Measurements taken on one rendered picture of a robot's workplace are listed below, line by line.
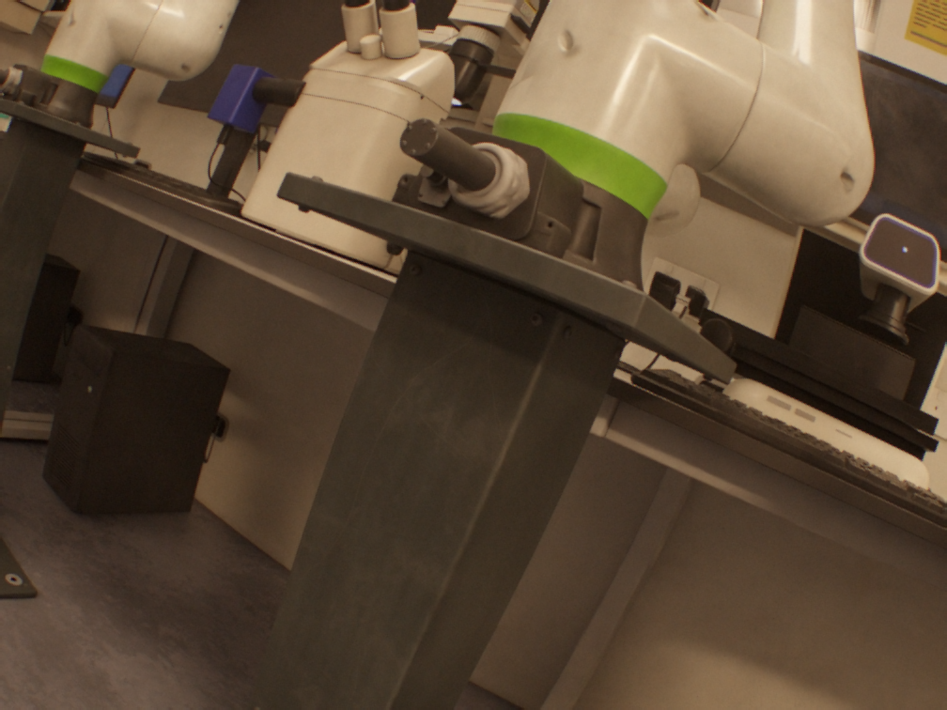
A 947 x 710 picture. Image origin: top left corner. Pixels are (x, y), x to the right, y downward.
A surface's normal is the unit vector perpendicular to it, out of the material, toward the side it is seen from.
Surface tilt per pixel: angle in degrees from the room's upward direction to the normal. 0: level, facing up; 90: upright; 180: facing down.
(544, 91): 90
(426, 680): 90
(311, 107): 91
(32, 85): 81
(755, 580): 90
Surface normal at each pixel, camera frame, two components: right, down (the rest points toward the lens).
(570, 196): 0.84, 0.22
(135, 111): -0.41, -0.09
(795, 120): 0.00, 0.23
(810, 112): 0.09, 0.03
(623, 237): 0.71, 0.04
